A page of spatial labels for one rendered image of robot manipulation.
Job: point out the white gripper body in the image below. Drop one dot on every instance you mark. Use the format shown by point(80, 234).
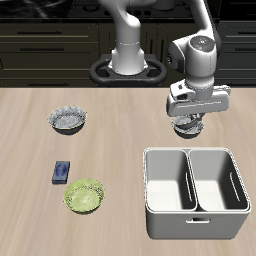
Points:
point(200, 105)

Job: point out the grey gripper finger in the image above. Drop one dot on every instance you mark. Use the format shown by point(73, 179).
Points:
point(192, 119)
point(200, 117)

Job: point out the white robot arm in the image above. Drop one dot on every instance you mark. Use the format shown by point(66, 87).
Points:
point(128, 50)

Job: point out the small grey speckled bowl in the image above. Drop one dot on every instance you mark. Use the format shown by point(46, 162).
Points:
point(181, 129)

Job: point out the medium black speckled bowl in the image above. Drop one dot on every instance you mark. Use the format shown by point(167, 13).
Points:
point(67, 119)

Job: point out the large green speckled bowl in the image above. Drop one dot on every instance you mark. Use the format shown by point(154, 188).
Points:
point(84, 196)

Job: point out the white two-bin basket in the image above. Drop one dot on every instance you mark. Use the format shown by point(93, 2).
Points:
point(196, 223)

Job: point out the small dark blue box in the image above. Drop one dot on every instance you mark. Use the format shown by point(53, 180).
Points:
point(61, 172)

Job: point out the dark kitchen cupboards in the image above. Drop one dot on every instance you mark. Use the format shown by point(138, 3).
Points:
point(50, 50)

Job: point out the flat black base plate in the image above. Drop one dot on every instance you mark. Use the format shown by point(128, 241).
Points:
point(100, 71)

